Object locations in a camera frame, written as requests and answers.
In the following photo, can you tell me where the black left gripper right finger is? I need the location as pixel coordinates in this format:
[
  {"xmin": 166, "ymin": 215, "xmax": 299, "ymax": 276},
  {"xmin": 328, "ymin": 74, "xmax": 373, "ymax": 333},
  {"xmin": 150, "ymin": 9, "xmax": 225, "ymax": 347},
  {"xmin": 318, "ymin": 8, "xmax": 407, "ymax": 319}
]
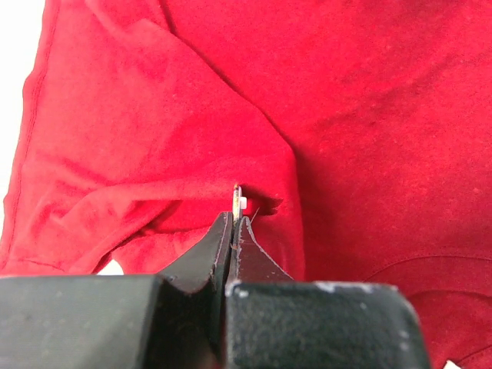
[{"xmin": 224, "ymin": 218, "xmax": 431, "ymax": 368}]

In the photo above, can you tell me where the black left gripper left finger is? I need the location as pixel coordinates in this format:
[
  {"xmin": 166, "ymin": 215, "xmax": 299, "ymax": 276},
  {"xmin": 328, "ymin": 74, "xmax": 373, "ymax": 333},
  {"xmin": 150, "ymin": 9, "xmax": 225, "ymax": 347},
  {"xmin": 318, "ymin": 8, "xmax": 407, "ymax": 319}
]
[{"xmin": 1, "ymin": 213, "xmax": 233, "ymax": 368}]

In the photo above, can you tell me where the round brooch badge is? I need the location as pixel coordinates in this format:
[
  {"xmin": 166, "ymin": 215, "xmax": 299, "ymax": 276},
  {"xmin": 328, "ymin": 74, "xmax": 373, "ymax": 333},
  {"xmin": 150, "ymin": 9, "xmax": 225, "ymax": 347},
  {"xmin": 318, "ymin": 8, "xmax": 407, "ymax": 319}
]
[{"xmin": 232, "ymin": 184, "xmax": 248, "ymax": 221}]

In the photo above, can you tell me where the red t-shirt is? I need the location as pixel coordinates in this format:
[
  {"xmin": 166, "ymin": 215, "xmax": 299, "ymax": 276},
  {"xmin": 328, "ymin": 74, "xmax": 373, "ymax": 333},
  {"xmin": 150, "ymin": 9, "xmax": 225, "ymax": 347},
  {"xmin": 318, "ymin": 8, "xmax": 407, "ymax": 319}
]
[{"xmin": 1, "ymin": 1, "xmax": 491, "ymax": 368}]

